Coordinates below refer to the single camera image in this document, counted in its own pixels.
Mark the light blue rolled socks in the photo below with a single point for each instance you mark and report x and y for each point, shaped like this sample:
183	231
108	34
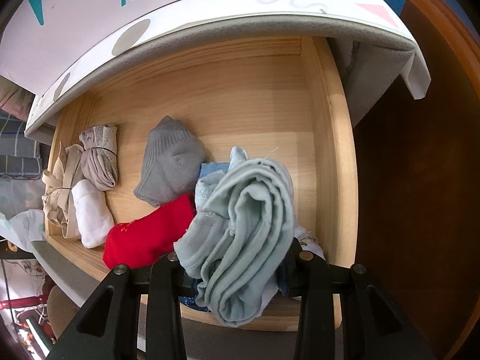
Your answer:
211	174

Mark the beige bundled bra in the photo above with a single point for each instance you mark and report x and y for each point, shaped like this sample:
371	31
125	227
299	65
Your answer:
58	204

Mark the red knitted garment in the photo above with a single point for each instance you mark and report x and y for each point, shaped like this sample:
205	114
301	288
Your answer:
141	242

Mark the grey tied cloth bundle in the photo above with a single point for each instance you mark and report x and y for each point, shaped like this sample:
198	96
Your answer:
99	159

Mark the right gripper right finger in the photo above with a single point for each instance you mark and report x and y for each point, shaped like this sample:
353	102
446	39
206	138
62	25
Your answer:
305	275

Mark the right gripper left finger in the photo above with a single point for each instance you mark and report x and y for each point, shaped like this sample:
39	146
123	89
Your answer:
165	338

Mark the grey plaid blanket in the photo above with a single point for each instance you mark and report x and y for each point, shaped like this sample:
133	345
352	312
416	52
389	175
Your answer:
20	156

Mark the grey rolled socks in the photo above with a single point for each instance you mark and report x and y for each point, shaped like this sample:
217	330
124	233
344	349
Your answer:
171	163

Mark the white rolled cloth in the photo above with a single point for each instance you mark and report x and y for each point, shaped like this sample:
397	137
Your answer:
93	217

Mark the navy floral underwear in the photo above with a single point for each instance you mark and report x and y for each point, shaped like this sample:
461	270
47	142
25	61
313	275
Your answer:
189	292

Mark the wooden chair frame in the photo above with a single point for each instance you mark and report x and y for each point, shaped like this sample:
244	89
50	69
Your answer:
461	41

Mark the wooden drawer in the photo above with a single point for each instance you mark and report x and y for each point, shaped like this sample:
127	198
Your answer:
277	97

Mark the pale blue floral socks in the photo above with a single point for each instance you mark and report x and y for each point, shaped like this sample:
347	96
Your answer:
308	241

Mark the pale green underwear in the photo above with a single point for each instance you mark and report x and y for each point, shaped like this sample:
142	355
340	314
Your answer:
238	238

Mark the white floral bedding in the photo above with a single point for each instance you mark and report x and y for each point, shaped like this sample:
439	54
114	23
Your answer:
22	218

